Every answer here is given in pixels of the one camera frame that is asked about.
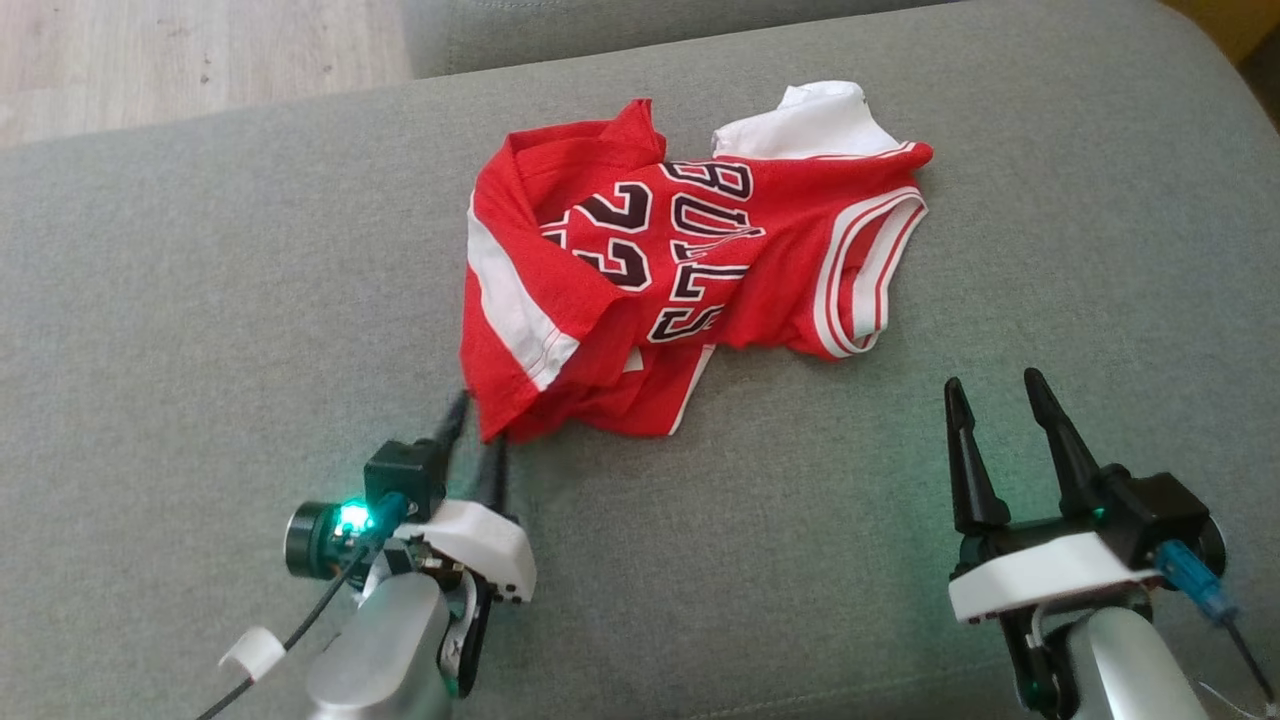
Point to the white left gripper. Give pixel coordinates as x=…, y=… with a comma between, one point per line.
x=480, y=545

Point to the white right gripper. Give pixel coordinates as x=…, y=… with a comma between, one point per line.
x=1040, y=575

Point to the red Bulls basketball jersey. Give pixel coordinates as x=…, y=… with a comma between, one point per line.
x=700, y=260

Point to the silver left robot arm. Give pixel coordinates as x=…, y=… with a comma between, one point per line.
x=385, y=650

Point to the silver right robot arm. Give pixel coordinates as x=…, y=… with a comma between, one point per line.
x=1135, y=665

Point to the wide grey fabric sofa ottoman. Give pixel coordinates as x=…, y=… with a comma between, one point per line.
x=200, y=300

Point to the grey sofa seat cushion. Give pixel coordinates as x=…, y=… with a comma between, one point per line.
x=600, y=30

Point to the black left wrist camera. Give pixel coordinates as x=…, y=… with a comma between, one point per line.
x=405, y=475

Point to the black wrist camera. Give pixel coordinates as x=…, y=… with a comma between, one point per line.
x=405, y=475
x=1160, y=515

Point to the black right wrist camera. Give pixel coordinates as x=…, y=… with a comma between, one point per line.
x=1160, y=515

